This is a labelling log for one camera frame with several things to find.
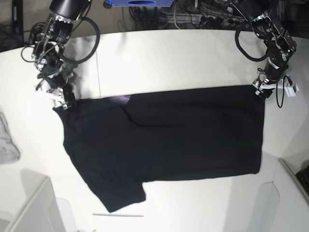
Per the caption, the blue plastic bin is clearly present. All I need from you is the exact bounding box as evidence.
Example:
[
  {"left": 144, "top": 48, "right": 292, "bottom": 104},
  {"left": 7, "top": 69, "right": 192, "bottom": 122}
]
[{"left": 111, "top": 0, "right": 174, "bottom": 7}]

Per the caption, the power strip with plugs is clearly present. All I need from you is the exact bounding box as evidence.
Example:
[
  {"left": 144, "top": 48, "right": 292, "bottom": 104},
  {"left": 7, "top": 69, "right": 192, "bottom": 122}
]
[{"left": 176, "top": 13, "right": 244, "bottom": 28}]

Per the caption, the white box lower left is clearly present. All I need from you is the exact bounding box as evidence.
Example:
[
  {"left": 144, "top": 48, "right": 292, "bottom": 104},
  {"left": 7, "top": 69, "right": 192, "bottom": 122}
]
[{"left": 0, "top": 169, "right": 78, "bottom": 232}]

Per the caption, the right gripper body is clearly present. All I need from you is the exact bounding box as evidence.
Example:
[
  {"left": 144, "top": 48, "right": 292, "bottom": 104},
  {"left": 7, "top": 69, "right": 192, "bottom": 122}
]
[{"left": 37, "top": 62, "right": 75, "bottom": 96}]

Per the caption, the black keyboard at right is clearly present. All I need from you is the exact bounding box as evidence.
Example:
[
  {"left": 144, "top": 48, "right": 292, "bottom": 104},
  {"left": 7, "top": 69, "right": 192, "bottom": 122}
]
[{"left": 296, "top": 170, "right": 309, "bottom": 191}]

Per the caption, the white box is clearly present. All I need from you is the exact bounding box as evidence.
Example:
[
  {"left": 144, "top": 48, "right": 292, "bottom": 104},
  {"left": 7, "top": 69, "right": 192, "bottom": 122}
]
[
  {"left": 0, "top": 169, "right": 78, "bottom": 232},
  {"left": 248, "top": 159, "right": 309, "bottom": 232}
]

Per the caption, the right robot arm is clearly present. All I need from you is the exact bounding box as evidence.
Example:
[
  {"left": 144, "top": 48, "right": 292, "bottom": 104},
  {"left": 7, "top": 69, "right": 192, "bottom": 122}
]
[{"left": 30, "top": 0, "right": 100, "bottom": 110}]

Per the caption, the black T-shirt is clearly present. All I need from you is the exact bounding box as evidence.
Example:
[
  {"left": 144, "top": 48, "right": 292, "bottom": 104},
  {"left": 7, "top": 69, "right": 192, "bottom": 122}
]
[{"left": 55, "top": 85, "right": 265, "bottom": 212}]

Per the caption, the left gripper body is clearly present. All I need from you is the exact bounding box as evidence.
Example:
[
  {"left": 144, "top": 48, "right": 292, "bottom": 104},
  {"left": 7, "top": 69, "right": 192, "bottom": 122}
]
[{"left": 256, "top": 60, "right": 289, "bottom": 88}]

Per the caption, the white box lower right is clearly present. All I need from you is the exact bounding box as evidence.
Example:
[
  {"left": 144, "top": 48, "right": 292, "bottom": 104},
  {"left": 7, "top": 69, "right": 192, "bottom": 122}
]
[{"left": 248, "top": 159, "right": 309, "bottom": 232}]

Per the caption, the grey cloth at left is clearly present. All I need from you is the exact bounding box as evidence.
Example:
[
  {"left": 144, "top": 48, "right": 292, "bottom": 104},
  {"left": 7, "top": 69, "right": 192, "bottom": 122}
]
[{"left": 0, "top": 112, "right": 21, "bottom": 165}]

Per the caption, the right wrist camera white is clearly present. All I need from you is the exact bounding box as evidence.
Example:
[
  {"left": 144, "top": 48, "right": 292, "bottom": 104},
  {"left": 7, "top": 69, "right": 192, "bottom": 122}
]
[{"left": 34, "top": 79, "right": 54, "bottom": 99}]

